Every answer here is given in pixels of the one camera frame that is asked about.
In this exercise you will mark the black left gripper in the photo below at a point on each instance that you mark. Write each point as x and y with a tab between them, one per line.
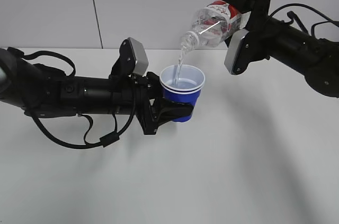
161	111

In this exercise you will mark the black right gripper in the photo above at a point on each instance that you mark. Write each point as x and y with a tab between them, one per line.
259	13

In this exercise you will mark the clear Wahaha water bottle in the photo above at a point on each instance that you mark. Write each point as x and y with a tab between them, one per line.
211	26

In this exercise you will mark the blue paper cup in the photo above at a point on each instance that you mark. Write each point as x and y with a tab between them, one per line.
189	86

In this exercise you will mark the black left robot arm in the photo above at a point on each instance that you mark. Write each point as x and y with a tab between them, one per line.
130	89

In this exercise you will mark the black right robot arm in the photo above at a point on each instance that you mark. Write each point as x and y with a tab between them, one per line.
265	37

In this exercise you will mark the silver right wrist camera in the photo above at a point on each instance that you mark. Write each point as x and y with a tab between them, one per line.
244	47

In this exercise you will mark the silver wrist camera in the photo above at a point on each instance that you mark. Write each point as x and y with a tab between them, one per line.
132	59
244	47

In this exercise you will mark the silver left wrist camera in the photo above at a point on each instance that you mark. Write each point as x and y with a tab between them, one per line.
132	59

